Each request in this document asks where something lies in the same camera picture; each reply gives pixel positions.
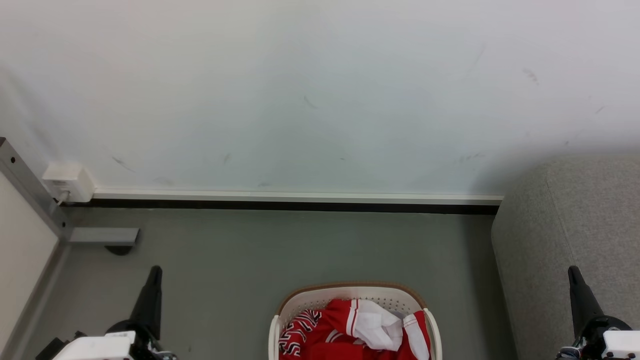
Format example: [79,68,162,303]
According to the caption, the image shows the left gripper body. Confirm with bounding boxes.
[35,320,177,360]

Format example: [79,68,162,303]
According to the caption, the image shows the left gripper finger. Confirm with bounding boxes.
[130,266,164,342]

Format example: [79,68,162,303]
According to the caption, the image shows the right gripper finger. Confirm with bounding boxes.
[567,266,606,341]

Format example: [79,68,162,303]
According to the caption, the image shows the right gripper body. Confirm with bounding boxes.
[557,316,640,360]

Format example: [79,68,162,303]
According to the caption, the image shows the red jersey with white sleeves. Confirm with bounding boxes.
[278,299,407,360]

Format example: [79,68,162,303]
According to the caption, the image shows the grey fabric sofa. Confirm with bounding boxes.
[491,154,640,360]

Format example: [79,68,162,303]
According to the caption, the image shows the cream perforated laundry basket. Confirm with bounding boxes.
[268,281,443,360]

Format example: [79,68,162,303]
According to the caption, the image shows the black skirting strip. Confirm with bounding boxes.
[74,198,501,216]

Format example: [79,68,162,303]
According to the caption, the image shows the white frame panel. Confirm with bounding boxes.
[0,172,60,351]

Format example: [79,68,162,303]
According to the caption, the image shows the white wall socket box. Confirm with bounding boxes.
[42,162,96,203]

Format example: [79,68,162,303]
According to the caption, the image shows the grey aluminium frame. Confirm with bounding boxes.
[0,137,141,248]

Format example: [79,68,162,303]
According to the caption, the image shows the white wall trim strip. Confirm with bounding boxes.
[92,188,504,206]

